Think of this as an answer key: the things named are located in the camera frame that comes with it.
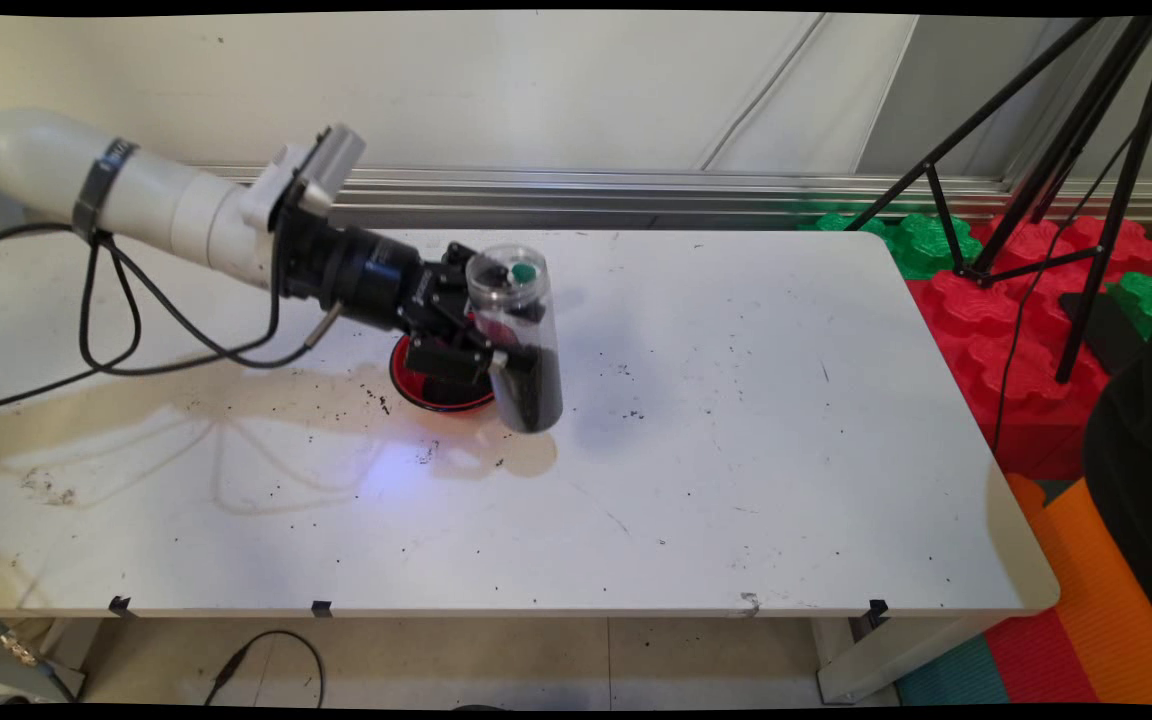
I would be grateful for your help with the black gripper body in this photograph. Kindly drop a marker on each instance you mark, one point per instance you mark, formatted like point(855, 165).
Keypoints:
point(366, 275)

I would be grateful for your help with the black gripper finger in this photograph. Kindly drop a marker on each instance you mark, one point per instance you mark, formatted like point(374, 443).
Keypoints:
point(451, 360)
point(458, 270)

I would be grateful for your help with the clear jar with black grains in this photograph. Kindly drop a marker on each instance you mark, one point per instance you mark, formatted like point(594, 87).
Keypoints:
point(536, 390)

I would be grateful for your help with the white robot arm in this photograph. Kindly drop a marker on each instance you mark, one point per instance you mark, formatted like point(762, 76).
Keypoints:
point(166, 200)

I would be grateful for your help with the red bowl with black rim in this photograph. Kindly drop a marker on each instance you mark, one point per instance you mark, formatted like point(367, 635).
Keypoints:
point(436, 395)

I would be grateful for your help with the green-capped spice bottle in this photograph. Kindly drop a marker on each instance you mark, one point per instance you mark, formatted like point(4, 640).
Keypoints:
point(524, 272)

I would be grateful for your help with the green foam block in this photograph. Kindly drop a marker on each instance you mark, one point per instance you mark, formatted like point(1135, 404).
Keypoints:
point(926, 245)
point(1146, 295)

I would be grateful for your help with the white table leg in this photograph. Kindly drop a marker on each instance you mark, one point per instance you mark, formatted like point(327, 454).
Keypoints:
point(876, 660)

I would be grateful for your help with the teal foam mat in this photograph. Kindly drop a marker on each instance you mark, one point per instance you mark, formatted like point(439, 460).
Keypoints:
point(951, 680)

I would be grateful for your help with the red foam mat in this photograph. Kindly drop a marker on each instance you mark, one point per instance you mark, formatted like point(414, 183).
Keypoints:
point(1036, 660)

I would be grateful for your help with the black tripod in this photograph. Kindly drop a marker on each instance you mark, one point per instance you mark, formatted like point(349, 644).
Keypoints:
point(1119, 200)

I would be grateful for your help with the orange foam mat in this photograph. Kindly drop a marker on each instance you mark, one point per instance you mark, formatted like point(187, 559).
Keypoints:
point(1106, 600)

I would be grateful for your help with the large black object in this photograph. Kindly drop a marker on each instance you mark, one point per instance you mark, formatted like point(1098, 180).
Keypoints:
point(1146, 450)

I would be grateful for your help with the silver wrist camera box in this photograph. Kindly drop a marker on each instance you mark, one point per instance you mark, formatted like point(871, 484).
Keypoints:
point(336, 160)

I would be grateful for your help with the aluminium rail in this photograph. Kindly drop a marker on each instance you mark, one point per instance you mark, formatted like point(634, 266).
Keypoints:
point(736, 190)

